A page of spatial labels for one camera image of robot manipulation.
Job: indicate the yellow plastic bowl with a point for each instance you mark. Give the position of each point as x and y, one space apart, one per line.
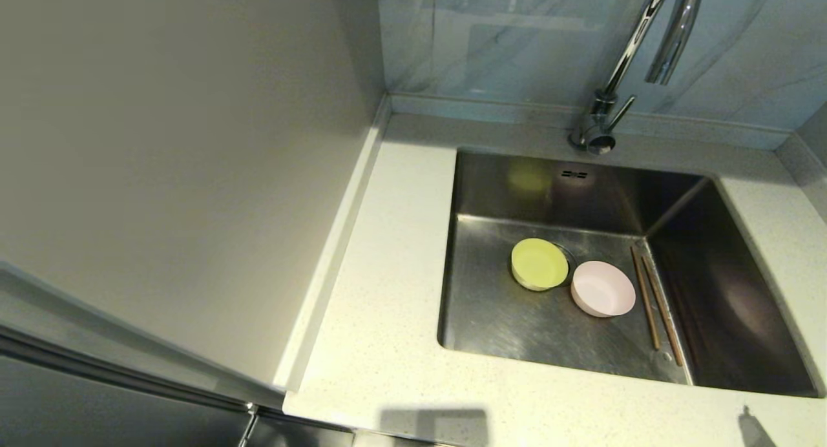
539 264

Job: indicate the chrome gooseneck faucet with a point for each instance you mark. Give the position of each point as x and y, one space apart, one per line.
597 127

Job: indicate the pink plastic bowl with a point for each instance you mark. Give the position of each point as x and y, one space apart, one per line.
604 290

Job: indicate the wooden chopstick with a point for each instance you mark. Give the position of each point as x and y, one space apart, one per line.
645 298
663 312

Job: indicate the stainless steel sink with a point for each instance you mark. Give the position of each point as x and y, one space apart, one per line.
517 331

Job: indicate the metal sink drain strainer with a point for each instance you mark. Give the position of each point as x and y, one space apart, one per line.
572 261

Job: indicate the grey tall cabinet door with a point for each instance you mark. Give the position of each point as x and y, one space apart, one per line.
97 415

